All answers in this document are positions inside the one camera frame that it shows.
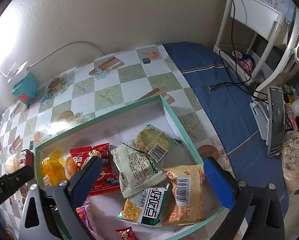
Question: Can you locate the pink swiss roll packet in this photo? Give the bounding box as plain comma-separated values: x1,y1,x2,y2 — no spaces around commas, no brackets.
76,201,103,239

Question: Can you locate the yellow cake snack packet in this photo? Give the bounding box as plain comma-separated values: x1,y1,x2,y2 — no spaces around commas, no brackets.
40,147,66,187

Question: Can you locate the red orange snack packet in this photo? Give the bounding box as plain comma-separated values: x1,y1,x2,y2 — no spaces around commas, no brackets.
70,142,120,197

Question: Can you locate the small red candy packet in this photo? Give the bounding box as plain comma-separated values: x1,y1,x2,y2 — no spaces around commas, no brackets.
115,226,138,240

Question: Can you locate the cream white snack packet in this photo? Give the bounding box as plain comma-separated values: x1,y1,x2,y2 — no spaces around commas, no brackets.
111,145,167,199

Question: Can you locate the beige orange bread packet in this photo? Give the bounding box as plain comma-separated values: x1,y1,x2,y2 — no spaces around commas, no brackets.
162,164,205,225

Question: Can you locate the green white corn packet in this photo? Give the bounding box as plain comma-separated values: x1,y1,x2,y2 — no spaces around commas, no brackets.
117,183,170,227

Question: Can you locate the round cracker clear packet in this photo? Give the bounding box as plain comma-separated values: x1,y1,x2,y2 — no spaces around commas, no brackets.
123,124,182,164

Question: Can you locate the dark green snack packet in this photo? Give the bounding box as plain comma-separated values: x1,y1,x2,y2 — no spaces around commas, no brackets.
51,206,72,240

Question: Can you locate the clear bagged pale bread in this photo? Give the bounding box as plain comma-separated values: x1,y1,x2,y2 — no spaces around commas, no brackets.
5,153,20,174

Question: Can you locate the dark red biscuit packet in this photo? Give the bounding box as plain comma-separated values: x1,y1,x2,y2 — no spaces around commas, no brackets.
19,150,34,168

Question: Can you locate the clear plastic bag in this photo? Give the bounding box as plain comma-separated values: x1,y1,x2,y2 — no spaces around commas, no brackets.
282,131,299,193

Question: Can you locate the mint green shallow box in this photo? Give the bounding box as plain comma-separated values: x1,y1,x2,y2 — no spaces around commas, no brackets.
34,95,223,239

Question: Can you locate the white phone stand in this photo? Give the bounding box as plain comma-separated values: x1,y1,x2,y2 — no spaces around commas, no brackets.
250,101,269,141

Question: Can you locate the teal cube toy box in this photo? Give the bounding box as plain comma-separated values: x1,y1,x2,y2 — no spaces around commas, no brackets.
12,73,39,104

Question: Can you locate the white power strip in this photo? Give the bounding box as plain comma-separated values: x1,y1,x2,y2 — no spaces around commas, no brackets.
0,61,28,84

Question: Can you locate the smartphone on stand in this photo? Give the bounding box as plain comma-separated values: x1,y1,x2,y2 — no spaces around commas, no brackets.
267,86,285,157

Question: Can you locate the blue cloth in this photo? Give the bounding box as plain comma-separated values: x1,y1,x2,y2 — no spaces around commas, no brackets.
163,42,289,214

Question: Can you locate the white plastic shelf rack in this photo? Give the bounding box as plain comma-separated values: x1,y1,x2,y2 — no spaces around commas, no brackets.
213,0,299,98

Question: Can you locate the white power cable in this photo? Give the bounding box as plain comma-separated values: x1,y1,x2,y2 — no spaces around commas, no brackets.
26,41,106,71

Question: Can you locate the black charging cable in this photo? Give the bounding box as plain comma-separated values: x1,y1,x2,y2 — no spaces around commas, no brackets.
207,0,269,97

